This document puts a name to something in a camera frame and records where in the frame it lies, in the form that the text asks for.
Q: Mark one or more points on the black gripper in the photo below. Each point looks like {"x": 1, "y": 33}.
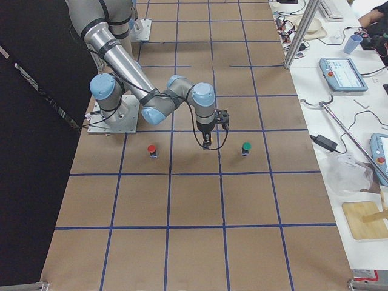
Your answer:
{"x": 205, "y": 131}

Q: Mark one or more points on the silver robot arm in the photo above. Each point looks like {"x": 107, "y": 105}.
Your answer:
{"x": 105, "y": 26}
{"x": 135, "y": 23}

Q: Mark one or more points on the green push button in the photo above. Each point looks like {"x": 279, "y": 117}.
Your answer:
{"x": 245, "y": 149}

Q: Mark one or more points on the red push button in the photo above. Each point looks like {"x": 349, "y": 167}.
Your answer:
{"x": 153, "y": 151}

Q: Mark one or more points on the wooden board stand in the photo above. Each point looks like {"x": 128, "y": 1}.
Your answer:
{"x": 366, "y": 220}

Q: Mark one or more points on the black power adapter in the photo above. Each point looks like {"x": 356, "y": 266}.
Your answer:
{"x": 326, "y": 143}

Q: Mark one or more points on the metal walking cane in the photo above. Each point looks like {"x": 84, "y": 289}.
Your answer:
{"x": 325, "y": 106}

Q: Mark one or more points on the clear plastic bag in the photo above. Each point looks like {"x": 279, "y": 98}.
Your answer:
{"x": 345, "y": 174}

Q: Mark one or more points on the blue teach pendant upper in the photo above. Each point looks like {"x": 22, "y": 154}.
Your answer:
{"x": 342, "y": 75}

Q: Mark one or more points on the blue teach pendant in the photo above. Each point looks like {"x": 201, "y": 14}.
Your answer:
{"x": 342, "y": 75}
{"x": 378, "y": 145}

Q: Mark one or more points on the beige tray with bowl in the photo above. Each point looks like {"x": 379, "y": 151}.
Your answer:
{"x": 315, "y": 30}

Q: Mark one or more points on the blue teach pendant lower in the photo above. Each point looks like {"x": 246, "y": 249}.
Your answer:
{"x": 378, "y": 145}

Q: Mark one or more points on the white keyboard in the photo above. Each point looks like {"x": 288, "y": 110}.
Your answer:
{"x": 329, "y": 11}

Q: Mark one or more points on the light blue plastic cup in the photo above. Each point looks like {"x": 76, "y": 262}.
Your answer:
{"x": 352, "y": 43}

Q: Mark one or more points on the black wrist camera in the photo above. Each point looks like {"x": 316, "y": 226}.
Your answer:
{"x": 222, "y": 117}

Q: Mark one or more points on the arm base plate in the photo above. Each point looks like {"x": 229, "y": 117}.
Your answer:
{"x": 123, "y": 120}
{"x": 144, "y": 35}

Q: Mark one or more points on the aluminium frame post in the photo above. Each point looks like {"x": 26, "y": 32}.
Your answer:
{"x": 307, "y": 17}

